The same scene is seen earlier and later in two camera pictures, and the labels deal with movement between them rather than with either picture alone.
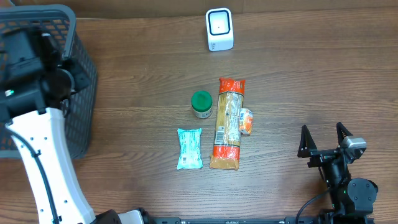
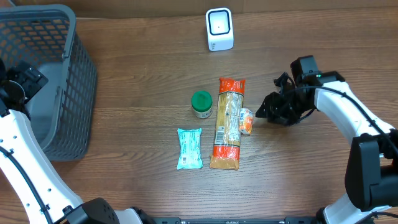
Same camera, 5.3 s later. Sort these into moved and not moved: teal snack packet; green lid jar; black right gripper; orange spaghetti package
Moved: black right gripper
Not moved: teal snack packet; green lid jar; orange spaghetti package
